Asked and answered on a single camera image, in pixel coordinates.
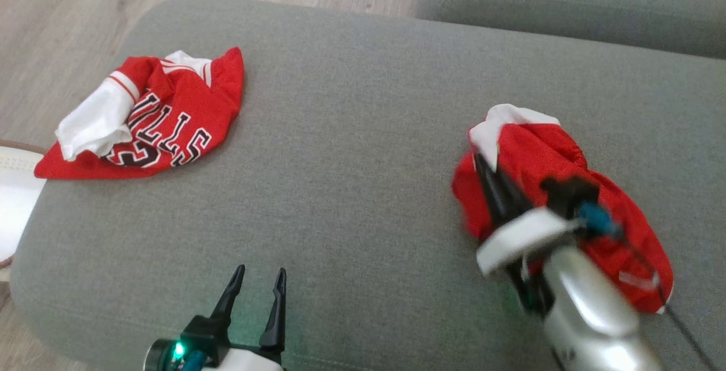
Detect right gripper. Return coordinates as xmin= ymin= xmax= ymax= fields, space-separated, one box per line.
xmin=472 ymin=153 xmax=586 ymax=316

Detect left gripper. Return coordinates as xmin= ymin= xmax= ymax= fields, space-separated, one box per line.
xmin=180 ymin=264 xmax=288 ymax=371

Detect red and white garment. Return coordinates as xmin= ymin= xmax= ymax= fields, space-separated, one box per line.
xmin=452 ymin=103 xmax=674 ymax=314

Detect red Bulls jersey white sleeves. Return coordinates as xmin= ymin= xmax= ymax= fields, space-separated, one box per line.
xmin=34 ymin=47 xmax=244 ymax=180

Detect grey fabric sofa seat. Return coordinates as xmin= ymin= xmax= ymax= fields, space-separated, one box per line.
xmin=10 ymin=0 xmax=726 ymax=371

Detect grey sofa cushion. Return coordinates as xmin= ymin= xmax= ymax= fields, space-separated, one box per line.
xmin=417 ymin=0 xmax=726 ymax=60

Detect white perforated laundry basket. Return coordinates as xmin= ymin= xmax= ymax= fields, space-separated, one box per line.
xmin=0 ymin=140 xmax=49 ymax=281

